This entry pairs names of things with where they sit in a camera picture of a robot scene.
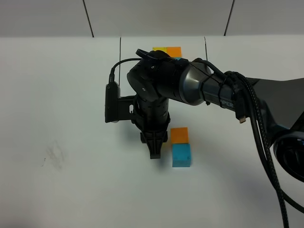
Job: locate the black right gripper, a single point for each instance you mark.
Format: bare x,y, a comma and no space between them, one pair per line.
154,124

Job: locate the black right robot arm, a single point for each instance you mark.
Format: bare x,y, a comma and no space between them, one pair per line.
276,106

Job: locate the orange template block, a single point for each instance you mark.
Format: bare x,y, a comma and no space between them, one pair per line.
174,52

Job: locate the yellow template block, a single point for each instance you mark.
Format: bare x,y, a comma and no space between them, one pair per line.
164,49

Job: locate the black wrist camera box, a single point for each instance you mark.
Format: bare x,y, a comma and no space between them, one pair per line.
116,107

